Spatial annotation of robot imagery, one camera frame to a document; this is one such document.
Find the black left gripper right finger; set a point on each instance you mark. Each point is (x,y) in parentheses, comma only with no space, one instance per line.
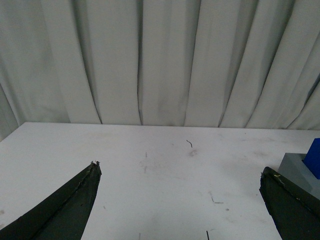
(295,212)

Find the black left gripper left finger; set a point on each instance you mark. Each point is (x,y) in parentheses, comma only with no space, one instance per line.
(61,216)

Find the blue part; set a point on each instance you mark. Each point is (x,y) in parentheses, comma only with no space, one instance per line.
(312,158)

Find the gray base block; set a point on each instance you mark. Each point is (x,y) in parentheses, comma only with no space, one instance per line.
(293,168)

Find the white pleated curtain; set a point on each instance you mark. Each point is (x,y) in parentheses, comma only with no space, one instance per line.
(185,63)

